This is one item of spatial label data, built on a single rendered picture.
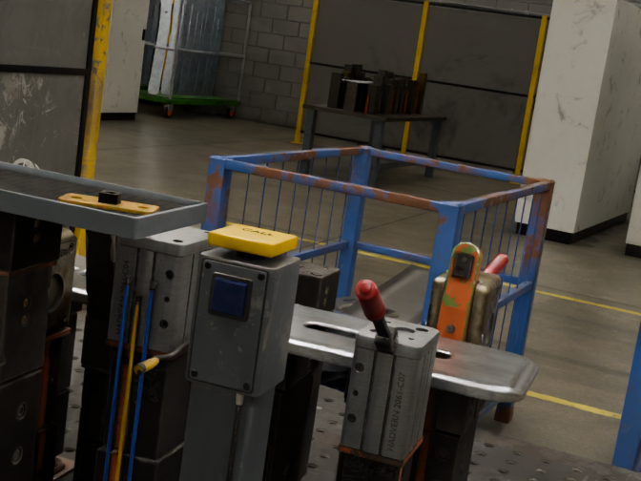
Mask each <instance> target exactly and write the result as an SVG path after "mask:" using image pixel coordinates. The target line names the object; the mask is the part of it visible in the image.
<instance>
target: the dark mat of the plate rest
mask: <svg viewBox="0 0 641 481"><path fill-rule="evenodd" d="M0 189H2V190H7V191H12V192H16V193H21V194H25V195H30V196H35V197H40V198H44V199H52V200H57V201H58V198H59V197H62V196H64V195H66V194H79V195H85V196H92V197H98V196H99V192H101V191H103V190H105V189H100V188H95V187H91V186H86V185H81V184H77V183H72V182H67V181H63V180H58V179H53V178H44V177H40V176H35V175H30V174H25V173H20V172H15V171H11V170H6V169H1V168H0ZM121 200H123V201H129V202H136V203H142V204H149V205H154V206H158V207H159V211H157V213H158V212H162V211H167V210H172V209H176V208H180V207H185V206H186V205H181V204H176V203H171V202H167V201H162V200H157V199H148V198H143V197H139V196H134V195H129V194H124V193H122V196H121ZM90 208H93V209H98V210H103V211H108V212H113V213H117V214H121V215H126V216H131V217H140V216H145V215H139V214H134V213H127V212H120V211H115V210H108V209H101V208H95V207H90Z"/></svg>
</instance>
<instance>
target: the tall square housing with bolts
mask: <svg viewBox="0 0 641 481"><path fill-rule="evenodd" d="M209 232H210V231H205V230H200V229H196V228H192V227H183V228H179V229H176V230H172V231H168V232H164V233H161V234H157V235H153V236H150V237H146V238H142V239H138V240H131V239H126V238H121V237H118V244H117V252H116V261H115V270H114V286H113V295H112V304H111V313H110V321H109V330H108V338H106V342H105V344H106V345H112V346H113V353H112V363H111V372H110V381H109V388H108V397H107V406H106V414H105V423H104V431H103V440H102V443H103V444H105V445H103V446H102V447H100V448H98V449H97V450H96V457H95V466H94V475H93V481H179V476H180V468H181V460H182V452H183V445H184V437H185V429H186V422H187V414H188V406H189V399H190V391H191V383H192V382H190V381H187V380H186V379H185V373H186V366H187V358H188V350H189V347H185V348H183V349H182V351H181V352H180V353H179V354H178V355H177V356H175V357H174V358H173V359H170V360H160V361H159V363H158V364H157V366H155V367H154V368H152V369H150V370H148V371H146V372H144V373H143V374H142V375H140V376H139V375H137V374H135V373H134V366H135V365H137V364H139V363H141V362H144V361H146V360H148V359H151V358H152V357H154V356H155V355H163V354H169V353H171V352H173V351H175V350H176V349H177V347H178V346H179V345H181V344H182V343H184V342H188V341H190V335H191V327H192V319H193V312H194V304H195V296H196V281H197V273H198V266H199V258H200V253H202V252H205V251H209V250H212V249H215V248H218V246H213V245H210V244H208V235H209Z"/></svg>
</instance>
